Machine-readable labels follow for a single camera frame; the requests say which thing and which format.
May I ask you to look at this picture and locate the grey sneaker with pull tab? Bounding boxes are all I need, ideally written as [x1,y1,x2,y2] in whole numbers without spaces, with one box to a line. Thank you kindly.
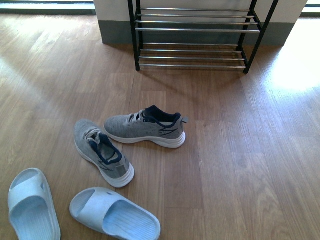
[104,105,188,149]

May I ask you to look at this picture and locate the grey sneaker navy lining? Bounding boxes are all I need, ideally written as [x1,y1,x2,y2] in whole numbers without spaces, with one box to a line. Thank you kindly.
[74,119,135,188]

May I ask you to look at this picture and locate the light blue slide sandal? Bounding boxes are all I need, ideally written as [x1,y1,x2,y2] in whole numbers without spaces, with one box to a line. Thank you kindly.
[8,168,61,240]
[69,187,161,240]

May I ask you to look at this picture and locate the black metal shoe rack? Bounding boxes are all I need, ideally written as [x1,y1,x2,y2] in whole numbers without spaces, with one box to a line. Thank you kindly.
[127,0,278,74]

